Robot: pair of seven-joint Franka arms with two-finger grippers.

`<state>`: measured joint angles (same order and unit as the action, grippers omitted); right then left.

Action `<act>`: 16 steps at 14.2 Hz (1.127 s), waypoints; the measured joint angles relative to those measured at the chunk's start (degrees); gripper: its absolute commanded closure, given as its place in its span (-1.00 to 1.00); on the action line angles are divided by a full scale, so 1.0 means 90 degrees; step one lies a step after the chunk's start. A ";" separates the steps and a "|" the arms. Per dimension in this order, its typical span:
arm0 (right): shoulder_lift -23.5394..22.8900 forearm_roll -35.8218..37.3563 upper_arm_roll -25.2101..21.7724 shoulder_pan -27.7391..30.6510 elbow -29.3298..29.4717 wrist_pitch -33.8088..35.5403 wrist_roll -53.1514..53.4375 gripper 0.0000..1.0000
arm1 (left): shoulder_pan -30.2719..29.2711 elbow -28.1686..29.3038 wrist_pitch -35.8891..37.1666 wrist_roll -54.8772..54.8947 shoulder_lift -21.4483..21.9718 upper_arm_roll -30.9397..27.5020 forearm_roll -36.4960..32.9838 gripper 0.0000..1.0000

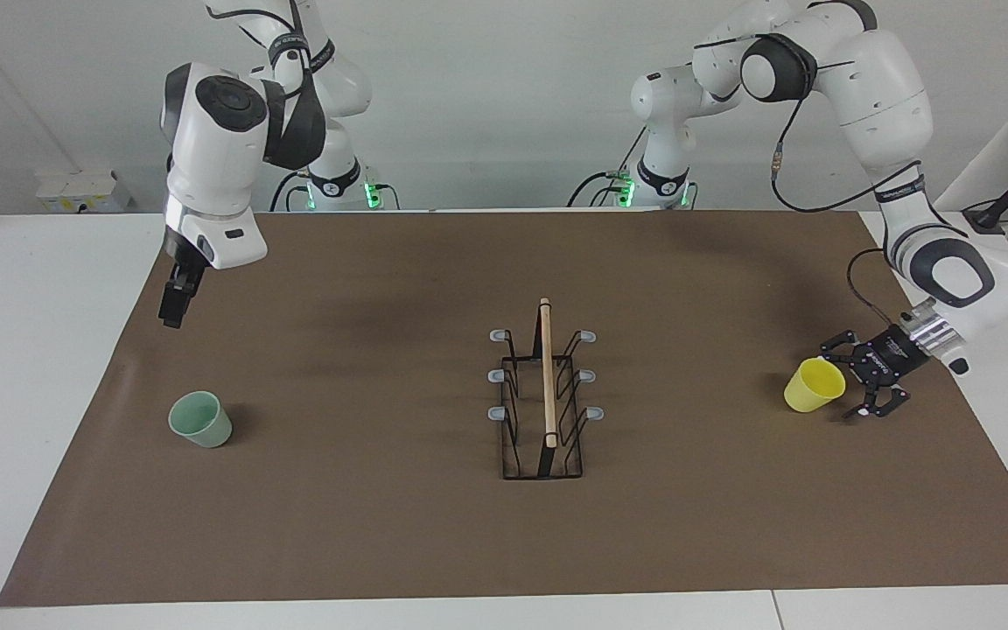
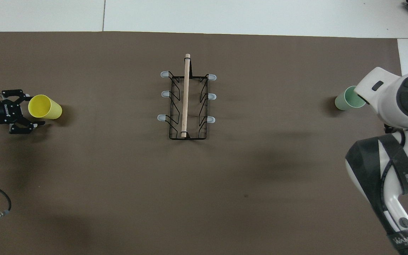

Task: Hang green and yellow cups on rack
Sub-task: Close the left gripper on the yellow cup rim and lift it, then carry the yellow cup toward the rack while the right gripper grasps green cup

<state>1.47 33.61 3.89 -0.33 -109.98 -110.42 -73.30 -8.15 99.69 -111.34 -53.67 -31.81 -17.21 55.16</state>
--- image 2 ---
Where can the yellow plastic cup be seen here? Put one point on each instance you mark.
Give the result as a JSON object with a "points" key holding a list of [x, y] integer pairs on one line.
{"points": [[44, 106]]}

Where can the light green plastic cup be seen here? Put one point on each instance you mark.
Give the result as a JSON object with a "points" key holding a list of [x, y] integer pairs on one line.
{"points": [[345, 101]]}

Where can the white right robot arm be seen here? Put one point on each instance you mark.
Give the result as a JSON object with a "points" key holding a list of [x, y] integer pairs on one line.
{"points": [[384, 95]]}

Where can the brown table mat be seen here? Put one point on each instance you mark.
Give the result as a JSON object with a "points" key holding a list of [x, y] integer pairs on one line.
{"points": [[119, 194]]}

